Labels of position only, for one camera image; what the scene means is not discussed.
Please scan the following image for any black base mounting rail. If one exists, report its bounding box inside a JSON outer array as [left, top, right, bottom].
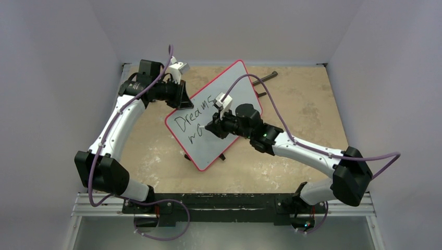
[[122, 190, 326, 229]]

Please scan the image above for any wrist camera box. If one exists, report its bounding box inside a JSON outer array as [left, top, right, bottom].
[[214, 92, 232, 120], [168, 56, 190, 84]]

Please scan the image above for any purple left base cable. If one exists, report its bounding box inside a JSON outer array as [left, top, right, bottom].
[[133, 199, 191, 242]]

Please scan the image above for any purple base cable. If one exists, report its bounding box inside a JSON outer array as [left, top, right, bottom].
[[133, 199, 191, 242], [294, 202, 329, 235]]

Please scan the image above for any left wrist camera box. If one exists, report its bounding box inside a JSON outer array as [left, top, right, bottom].
[[168, 56, 190, 84]]

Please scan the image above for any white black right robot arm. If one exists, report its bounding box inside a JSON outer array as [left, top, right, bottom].
[[204, 104, 373, 212]]

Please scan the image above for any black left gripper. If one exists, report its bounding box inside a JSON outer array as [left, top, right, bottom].
[[152, 77, 193, 109]]

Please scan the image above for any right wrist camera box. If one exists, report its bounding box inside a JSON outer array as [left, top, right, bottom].
[[214, 92, 232, 120]]

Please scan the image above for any pink framed whiteboard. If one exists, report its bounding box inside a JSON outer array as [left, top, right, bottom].
[[165, 60, 248, 171]]

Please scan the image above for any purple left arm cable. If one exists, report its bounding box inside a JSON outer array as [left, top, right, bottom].
[[88, 44, 175, 208]]

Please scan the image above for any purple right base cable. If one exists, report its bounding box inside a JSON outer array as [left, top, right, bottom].
[[294, 202, 329, 235]]

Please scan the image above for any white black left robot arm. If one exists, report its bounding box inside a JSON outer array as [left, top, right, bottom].
[[74, 58, 193, 213]]

